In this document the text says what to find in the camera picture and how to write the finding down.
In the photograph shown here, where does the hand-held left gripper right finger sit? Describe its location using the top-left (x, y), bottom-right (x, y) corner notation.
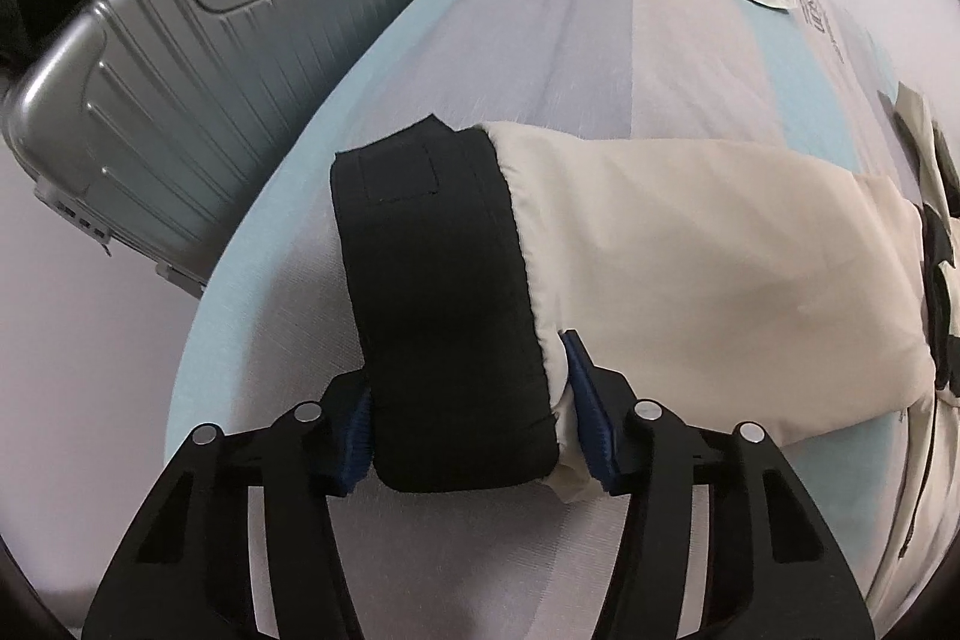
top-left (559, 329), bottom-right (877, 640)

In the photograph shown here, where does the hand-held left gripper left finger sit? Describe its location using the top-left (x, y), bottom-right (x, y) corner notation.
top-left (81, 374), bottom-right (376, 640)

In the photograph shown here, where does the striped printed bed sheet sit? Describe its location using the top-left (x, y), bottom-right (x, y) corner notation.
top-left (161, 0), bottom-right (960, 640)

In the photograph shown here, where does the beige jacket with black cuffs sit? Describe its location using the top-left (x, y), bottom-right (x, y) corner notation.
top-left (330, 83), bottom-right (960, 603)

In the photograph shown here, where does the silver ribbed suitcase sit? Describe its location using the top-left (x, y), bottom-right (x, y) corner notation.
top-left (0, 0), bottom-right (440, 300)

